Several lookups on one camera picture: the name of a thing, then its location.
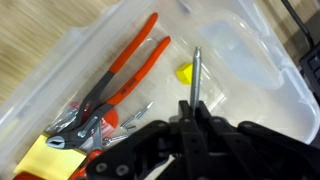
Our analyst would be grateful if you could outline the long silver metal rod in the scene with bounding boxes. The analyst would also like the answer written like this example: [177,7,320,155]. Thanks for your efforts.
[189,46,203,110]

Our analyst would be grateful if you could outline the small yellow block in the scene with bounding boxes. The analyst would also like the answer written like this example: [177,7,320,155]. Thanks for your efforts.
[175,62,195,85]

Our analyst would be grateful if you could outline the silver eye hook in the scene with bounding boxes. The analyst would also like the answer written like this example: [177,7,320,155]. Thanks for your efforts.
[102,133,130,148]

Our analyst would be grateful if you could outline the black device cable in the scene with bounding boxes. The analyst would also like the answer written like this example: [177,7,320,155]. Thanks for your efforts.
[280,0,316,48]

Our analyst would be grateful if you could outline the orange-handled cutting tool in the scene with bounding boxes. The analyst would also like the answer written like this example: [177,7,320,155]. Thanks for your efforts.
[69,124,105,180]

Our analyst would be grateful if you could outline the black rectangular keypad device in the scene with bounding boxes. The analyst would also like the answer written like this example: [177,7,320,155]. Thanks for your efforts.
[297,49,320,101]

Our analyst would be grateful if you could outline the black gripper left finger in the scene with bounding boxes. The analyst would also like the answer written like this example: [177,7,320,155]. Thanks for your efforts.
[84,99,202,180]

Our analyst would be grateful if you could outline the loose silver screws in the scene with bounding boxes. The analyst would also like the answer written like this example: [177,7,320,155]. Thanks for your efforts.
[120,101,155,131]

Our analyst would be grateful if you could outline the clear plastic storage box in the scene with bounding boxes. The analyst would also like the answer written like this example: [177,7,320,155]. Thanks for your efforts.
[0,0,320,174]

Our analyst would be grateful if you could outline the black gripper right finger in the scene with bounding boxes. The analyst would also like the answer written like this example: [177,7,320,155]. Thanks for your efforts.
[196,101,320,180]

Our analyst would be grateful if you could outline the large orange-handled pliers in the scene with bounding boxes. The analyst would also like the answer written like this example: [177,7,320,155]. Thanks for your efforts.
[45,12,172,150]

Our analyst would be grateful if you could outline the yellow sticky note pad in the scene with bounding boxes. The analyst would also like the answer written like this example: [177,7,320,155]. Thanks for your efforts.
[12,132,89,180]

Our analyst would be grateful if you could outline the bag of screws red label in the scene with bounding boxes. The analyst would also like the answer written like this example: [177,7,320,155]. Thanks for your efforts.
[49,100,120,142]

